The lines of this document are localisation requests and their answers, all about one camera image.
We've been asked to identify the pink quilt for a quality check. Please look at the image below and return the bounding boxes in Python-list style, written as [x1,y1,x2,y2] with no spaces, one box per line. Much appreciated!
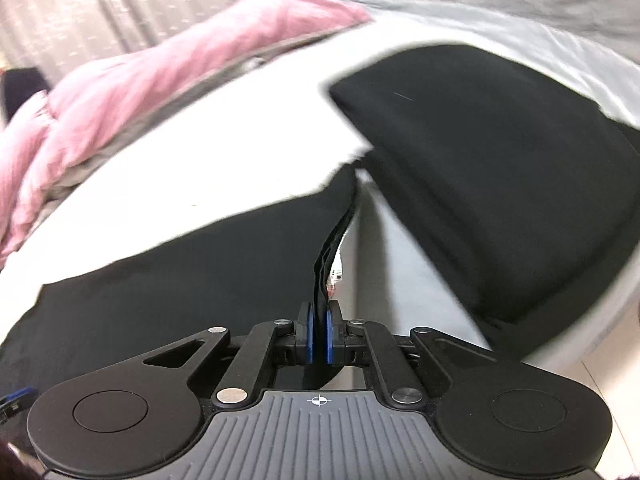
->
[0,0,373,261]

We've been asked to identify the dark cloth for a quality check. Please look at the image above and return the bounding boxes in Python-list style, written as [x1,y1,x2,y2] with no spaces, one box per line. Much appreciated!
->
[0,66,51,127]

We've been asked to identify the black pants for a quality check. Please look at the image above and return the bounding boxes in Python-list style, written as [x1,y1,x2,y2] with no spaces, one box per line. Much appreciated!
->
[0,44,640,411]

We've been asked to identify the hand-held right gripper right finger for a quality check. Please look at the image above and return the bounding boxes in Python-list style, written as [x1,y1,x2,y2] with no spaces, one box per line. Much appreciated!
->
[325,300,501,407]

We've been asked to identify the dark red fuzzy clothing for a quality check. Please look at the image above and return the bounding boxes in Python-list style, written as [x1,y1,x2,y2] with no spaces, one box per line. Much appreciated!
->
[0,437,40,480]

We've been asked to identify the grey patterned curtain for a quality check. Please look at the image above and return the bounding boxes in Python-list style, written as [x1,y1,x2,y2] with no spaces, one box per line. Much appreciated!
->
[0,0,321,88]

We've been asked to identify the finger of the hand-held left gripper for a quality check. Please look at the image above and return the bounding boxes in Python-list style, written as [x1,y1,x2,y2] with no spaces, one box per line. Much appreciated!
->
[0,386,42,425]

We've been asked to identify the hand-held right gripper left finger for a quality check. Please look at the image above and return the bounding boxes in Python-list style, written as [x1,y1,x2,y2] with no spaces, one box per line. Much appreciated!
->
[144,301,317,409]

